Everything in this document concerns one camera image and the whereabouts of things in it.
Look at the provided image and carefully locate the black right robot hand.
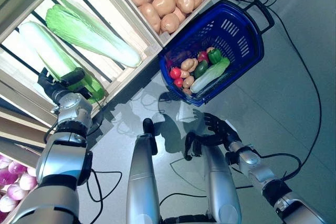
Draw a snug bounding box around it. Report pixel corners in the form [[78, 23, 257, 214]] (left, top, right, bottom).
[[200, 112, 242, 147]]

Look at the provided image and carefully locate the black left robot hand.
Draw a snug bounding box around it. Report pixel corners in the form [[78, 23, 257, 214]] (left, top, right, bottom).
[[37, 67, 93, 101]]

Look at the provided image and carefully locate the green white napa cabbage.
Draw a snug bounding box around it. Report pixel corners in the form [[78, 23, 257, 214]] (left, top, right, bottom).
[[190, 56, 231, 94], [17, 20, 106, 104], [45, 0, 142, 69]]

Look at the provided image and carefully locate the blue plastic shopping basket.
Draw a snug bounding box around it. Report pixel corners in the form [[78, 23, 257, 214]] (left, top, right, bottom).
[[158, 0, 275, 108]]

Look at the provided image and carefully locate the silver right robot leg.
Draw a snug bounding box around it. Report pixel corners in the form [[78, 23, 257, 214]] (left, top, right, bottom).
[[184, 132, 243, 224]]

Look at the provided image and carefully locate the wide slatted wooden crate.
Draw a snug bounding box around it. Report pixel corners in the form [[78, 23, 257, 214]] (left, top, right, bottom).
[[0, 0, 163, 127]]

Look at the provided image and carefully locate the dark green bell pepper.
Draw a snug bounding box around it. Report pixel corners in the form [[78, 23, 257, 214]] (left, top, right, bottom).
[[194, 60, 209, 78]]

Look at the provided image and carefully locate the wooden onion crate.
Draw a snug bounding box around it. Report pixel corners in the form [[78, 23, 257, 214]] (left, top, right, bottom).
[[0, 140, 40, 224]]

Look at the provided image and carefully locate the bright green bell pepper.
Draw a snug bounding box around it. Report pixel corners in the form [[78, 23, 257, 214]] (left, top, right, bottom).
[[207, 48, 223, 65]]

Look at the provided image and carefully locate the red bell pepper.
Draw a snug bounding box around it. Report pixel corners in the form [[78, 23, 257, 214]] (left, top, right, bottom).
[[197, 50, 210, 63]]

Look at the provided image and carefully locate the wooden potato crate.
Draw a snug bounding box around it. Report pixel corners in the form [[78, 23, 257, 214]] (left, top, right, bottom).
[[103, 0, 241, 48]]

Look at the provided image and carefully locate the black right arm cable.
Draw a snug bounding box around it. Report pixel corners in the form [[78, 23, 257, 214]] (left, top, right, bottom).
[[258, 152, 302, 183]]

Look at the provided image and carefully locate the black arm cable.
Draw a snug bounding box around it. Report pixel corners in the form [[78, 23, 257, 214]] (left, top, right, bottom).
[[258, 152, 302, 183], [43, 98, 123, 224]]

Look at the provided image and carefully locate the black leg cable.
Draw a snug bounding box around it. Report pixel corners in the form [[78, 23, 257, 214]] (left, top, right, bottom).
[[159, 192, 254, 216]]

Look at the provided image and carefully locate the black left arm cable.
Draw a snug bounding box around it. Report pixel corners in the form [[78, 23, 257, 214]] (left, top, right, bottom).
[[43, 98, 123, 224]]

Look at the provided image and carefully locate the long black floor cable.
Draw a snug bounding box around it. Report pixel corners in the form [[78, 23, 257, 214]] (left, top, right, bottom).
[[258, 0, 323, 182]]

